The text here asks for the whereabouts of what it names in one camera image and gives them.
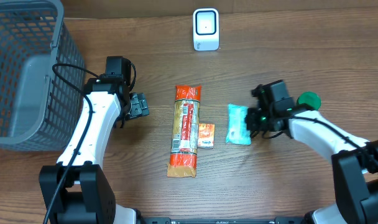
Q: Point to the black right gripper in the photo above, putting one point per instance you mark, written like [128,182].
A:
[249,121]

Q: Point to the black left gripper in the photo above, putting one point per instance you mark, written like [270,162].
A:
[138,106]

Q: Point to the green lid jar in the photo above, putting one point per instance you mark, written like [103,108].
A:
[311,99]

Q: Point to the teal wet wipes pack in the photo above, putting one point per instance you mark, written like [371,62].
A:
[237,128]

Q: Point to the red orange snack bag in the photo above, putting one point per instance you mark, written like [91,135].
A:
[184,147]

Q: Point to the orange tissue pack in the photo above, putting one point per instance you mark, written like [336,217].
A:
[206,136]

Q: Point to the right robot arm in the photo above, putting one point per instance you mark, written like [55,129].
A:
[354,160]

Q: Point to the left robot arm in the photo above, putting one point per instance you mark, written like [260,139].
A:
[75,189]

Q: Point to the white barcode scanner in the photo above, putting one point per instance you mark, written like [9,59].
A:
[206,29]

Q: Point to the grey plastic shopping basket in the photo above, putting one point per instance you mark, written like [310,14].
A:
[41,70]

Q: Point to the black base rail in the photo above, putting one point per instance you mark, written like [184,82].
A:
[167,220]

